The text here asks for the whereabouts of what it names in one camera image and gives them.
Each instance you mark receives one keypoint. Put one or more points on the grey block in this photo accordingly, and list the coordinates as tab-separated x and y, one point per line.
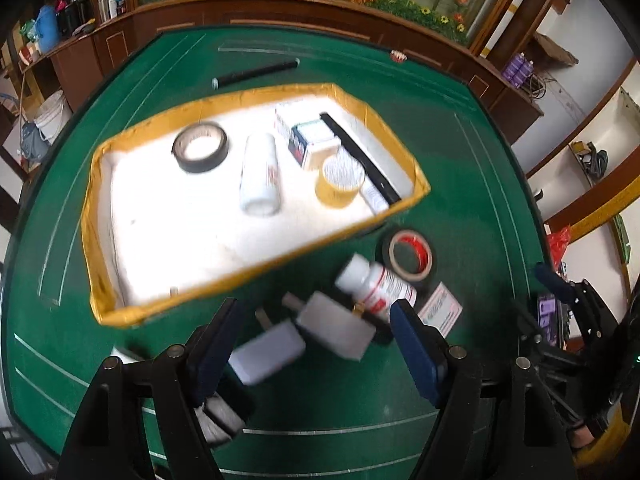
225	417

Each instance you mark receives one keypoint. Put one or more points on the white box red border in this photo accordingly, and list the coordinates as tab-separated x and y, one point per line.
440	310

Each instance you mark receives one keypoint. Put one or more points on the cardboard box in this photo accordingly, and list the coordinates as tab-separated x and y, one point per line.
555	50

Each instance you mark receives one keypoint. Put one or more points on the white power adapter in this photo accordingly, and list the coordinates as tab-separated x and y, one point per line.
265	355
335	325

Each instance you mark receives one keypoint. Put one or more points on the red plastic bag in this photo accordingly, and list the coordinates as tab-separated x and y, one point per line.
560	247

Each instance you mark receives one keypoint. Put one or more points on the steel cup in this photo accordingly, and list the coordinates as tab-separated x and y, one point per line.
103	7

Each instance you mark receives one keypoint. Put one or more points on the black thermos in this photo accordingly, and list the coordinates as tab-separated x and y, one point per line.
72	10

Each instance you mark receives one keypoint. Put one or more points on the black tape roll white core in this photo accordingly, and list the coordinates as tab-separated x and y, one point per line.
200	166

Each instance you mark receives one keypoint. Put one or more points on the black tape roll red core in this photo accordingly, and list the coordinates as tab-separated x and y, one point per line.
384	255

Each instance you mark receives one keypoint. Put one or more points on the white bucket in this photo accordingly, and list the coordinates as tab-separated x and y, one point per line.
52	117

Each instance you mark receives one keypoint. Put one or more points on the slim black pen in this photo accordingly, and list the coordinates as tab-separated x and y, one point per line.
255	72

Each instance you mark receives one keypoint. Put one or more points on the white bottle red label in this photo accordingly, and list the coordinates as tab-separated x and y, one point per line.
370	280

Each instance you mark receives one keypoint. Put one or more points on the white medicine box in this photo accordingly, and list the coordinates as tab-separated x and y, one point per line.
285	125

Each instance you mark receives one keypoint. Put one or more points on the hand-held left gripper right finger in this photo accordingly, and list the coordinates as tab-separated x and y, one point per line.
415	350

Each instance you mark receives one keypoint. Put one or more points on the purple bottle pack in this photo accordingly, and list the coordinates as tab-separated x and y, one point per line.
517	70

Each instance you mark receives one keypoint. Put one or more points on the blue thermos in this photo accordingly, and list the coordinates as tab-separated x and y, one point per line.
47	30

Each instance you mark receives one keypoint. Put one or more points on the gold-rimmed white tray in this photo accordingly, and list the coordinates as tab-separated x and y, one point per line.
175	220

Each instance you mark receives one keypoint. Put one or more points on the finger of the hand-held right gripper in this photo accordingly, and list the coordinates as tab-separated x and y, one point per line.
537	338
550	277

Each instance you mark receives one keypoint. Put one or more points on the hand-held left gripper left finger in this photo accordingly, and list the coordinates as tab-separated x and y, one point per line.
215	355

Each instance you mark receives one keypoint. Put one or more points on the curved wooden cabinet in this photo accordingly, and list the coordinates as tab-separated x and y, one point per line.
325	17

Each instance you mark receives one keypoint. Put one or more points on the white box blue stripe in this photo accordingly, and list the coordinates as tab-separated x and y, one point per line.
320	147

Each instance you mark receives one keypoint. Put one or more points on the yellow tape roll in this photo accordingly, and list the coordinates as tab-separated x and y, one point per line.
332	195

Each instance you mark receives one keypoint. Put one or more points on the black marker pen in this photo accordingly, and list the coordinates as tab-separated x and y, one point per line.
370	165

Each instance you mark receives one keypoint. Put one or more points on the small white bottle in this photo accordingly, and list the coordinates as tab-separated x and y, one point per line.
113	5

